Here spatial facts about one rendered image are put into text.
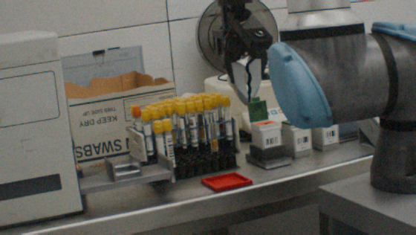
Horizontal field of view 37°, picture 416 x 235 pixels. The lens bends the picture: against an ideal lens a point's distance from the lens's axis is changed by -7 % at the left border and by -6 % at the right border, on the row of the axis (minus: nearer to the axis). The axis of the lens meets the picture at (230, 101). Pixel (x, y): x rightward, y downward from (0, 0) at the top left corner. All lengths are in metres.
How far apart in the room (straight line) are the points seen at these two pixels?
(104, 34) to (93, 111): 0.39
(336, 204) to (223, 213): 0.25
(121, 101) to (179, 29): 0.45
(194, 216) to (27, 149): 0.30
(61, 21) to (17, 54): 0.67
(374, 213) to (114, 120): 0.68
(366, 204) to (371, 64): 0.19
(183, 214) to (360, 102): 0.39
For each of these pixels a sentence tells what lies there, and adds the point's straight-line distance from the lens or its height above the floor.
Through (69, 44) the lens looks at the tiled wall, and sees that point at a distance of 1.69.
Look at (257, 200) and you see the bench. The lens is 1.14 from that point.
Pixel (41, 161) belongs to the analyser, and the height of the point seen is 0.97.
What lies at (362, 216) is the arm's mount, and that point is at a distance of 0.89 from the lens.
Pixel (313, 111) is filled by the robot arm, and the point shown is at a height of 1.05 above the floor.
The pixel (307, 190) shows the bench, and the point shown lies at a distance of 1.19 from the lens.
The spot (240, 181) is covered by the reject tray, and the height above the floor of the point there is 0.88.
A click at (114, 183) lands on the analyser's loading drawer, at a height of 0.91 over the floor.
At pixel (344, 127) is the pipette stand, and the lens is 1.39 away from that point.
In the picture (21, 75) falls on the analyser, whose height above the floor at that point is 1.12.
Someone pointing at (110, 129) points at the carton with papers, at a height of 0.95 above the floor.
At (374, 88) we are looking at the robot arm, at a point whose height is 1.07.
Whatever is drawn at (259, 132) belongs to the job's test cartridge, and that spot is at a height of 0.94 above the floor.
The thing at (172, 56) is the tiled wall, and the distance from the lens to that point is 1.77.
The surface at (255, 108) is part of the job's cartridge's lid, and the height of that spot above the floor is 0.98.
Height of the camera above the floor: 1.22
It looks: 10 degrees down
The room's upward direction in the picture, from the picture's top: 5 degrees counter-clockwise
